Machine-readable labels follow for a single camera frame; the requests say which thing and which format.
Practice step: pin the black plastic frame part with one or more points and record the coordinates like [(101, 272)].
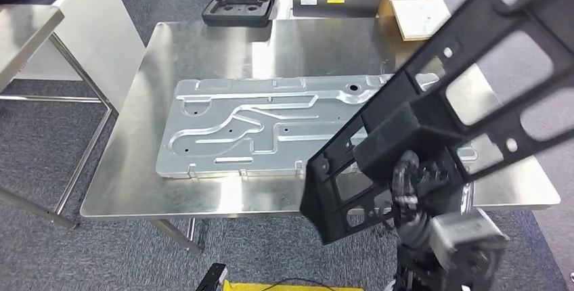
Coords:
[(403, 136)]

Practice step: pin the stamped grey metal plate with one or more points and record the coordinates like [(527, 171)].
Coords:
[(291, 154)]

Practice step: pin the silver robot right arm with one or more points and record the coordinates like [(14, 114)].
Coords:
[(414, 240)]

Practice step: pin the stainless steel workbench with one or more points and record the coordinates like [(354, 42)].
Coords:
[(202, 56)]

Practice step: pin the white flat box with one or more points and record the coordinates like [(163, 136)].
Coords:
[(421, 17)]

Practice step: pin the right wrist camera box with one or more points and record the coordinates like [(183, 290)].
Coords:
[(466, 235)]

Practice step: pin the black robot left leg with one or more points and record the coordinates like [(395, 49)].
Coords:
[(211, 278)]

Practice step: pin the yellow floor tape outline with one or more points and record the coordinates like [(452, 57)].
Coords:
[(251, 287)]

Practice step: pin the white cabinet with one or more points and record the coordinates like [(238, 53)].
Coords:
[(89, 33)]

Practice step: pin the stainless steel side table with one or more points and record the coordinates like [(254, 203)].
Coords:
[(27, 33)]

